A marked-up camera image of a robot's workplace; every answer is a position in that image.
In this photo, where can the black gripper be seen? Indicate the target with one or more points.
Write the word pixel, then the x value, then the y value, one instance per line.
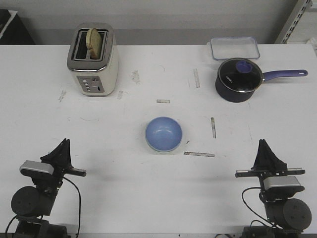
pixel 265 158
pixel 55 166

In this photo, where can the green bowl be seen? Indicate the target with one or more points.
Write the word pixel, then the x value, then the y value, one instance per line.
pixel 164 147

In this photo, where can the blue bowl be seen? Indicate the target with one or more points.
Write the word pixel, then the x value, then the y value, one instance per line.
pixel 163 128

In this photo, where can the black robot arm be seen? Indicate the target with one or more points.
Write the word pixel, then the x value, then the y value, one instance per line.
pixel 286 216
pixel 31 203

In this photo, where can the dark blue saucepan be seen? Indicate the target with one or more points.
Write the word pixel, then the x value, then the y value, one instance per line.
pixel 238 97

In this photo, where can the glass pot lid blue knob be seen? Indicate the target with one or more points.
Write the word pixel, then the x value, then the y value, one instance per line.
pixel 240 75

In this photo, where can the cream two-slot toaster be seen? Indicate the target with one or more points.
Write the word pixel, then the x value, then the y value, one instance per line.
pixel 94 77

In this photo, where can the toast slice in toaster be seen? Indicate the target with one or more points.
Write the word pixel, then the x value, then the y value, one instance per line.
pixel 94 43

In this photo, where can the clear plastic container blue rim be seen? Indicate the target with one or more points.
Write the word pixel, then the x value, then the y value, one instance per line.
pixel 224 48

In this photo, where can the grey metal shelf upright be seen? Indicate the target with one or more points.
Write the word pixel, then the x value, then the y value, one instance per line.
pixel 301 24

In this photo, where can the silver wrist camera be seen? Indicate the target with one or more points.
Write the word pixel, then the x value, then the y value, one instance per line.
pixel 283 185
pixel 37 167

